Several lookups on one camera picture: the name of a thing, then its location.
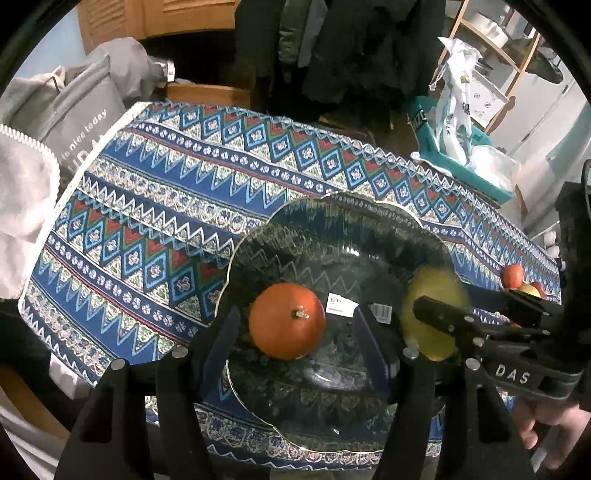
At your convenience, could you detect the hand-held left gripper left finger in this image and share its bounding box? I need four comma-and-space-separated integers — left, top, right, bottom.
54, 305, 243, 480

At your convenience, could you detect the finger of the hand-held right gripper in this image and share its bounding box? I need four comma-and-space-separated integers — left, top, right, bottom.
464, 284, 561, 324
412, 296, 555, 365

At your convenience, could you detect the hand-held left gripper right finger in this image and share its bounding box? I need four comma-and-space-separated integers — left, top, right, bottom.
353, 302, 539, 480

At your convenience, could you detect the yellow mango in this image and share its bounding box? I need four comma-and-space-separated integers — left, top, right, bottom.
401, 267, 469, 361

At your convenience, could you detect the orange with stem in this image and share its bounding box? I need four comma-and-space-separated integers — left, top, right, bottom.
248, 283, 327, 361

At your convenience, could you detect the dark patterned glass plate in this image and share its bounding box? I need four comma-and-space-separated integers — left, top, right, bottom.
217, 191, 467, 455

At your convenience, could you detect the person's right hand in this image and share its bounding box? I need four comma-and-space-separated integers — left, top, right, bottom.
517, 394, 591, 469

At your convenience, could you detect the clear plastic bag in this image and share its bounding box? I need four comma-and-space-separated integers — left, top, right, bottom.
466, 145, 520, 195

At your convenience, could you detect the blue patterned tablecloth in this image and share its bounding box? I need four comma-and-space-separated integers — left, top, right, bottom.
18, 100, 564, 472

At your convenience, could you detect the teal plastic bin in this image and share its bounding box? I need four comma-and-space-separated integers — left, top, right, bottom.
406, 97, 515, 204

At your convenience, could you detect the white printed box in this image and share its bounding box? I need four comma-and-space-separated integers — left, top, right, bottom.
471, 74, 511, 130

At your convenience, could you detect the white printed plastic bag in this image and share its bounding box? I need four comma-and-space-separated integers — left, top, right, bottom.
429, 39, 483, 162

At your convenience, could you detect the white towel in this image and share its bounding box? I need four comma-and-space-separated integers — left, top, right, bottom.
0, 122, 62, 301

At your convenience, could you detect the wooden shelf rack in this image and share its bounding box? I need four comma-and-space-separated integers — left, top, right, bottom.
438, 9, 546, 134

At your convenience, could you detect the wooden drawer box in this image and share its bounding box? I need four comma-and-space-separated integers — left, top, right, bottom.
164, 80, 252, 110

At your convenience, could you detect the grey printed fabric bag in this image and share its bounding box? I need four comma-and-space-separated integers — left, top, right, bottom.
7, 53, 127, 181

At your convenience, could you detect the black hanging coat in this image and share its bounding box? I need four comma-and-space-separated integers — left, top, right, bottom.
233, 0, 444, 125

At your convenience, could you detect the white storage bin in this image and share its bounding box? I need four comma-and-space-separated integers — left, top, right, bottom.
466, 11, 509, 47

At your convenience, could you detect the grey jacket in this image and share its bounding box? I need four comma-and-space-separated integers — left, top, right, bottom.
85, 37, 176, 107

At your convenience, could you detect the wooden louvered cabinet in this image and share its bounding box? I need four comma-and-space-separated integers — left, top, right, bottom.
76, 0, 241, 43

